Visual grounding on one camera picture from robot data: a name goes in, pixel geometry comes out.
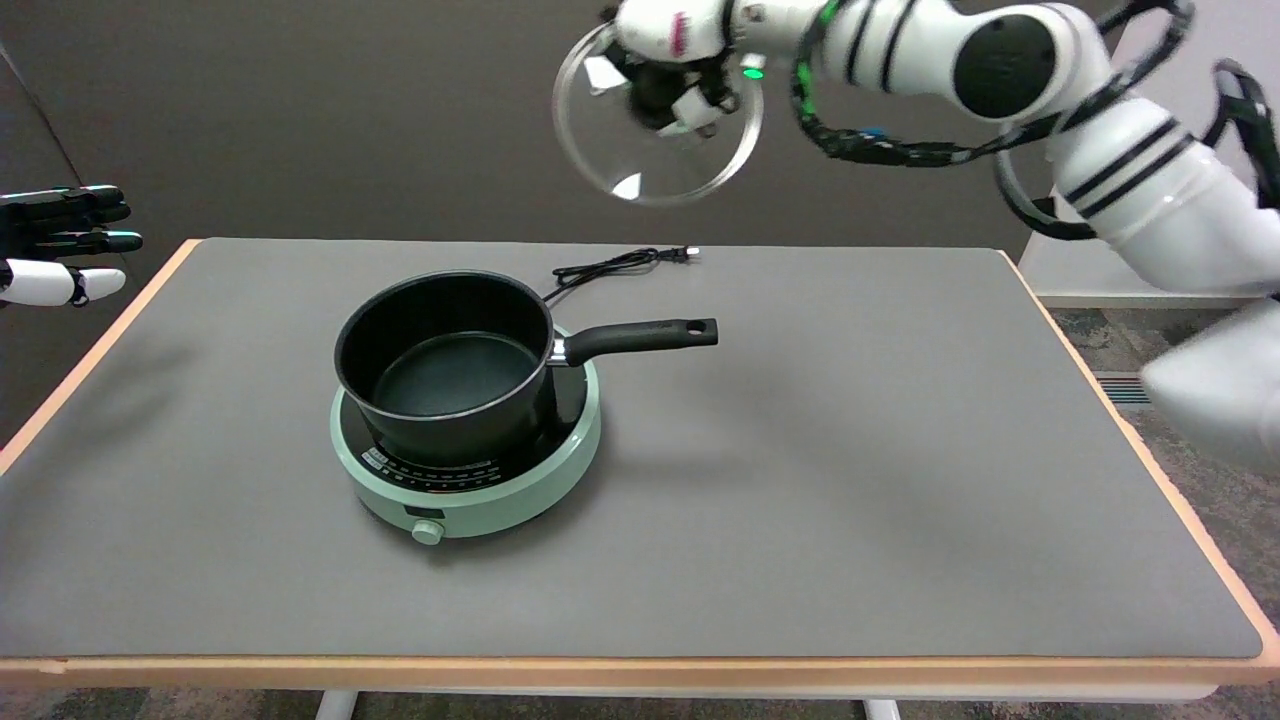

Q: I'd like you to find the green robot cable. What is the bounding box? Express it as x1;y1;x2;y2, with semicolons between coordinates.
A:
790;0;841;126

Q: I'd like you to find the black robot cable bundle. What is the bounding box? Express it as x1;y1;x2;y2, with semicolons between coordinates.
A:
790;0;1280;241

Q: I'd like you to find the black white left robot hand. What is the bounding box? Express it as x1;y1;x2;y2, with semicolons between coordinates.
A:
0;185;144;308

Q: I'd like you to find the glass pot lid black knob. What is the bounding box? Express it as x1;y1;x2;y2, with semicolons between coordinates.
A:
552;22;766;208

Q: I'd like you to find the white partition panel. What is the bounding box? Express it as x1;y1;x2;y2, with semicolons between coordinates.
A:
1018;0;1280;308

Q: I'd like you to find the black power cord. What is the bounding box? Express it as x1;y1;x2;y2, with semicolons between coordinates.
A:
540;245;699;301

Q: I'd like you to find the grey table mat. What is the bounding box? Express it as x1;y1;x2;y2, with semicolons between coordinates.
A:
0;238;1263;659

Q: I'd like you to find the striped floor grille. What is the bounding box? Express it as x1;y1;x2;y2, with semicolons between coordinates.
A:
1095;372;1153;407

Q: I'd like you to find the black saucepan with handle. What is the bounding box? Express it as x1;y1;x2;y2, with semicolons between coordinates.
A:
334;270;719;466

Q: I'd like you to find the mint green induction cooker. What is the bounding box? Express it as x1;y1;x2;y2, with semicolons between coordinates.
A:
329;325;603;547

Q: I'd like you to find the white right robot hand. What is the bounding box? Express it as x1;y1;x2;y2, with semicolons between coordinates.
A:
600;0;746;139

